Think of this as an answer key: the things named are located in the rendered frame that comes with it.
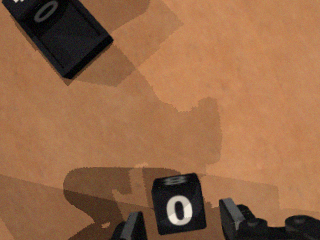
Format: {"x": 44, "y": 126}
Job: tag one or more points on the black number cube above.
{"x": 35, "y": 13}
{"x": 178, "y": 204}

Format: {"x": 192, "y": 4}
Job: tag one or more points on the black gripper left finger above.
{"x": 134, "y": 228}

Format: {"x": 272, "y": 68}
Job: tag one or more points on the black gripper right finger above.
{"x": 297, "y": 227}

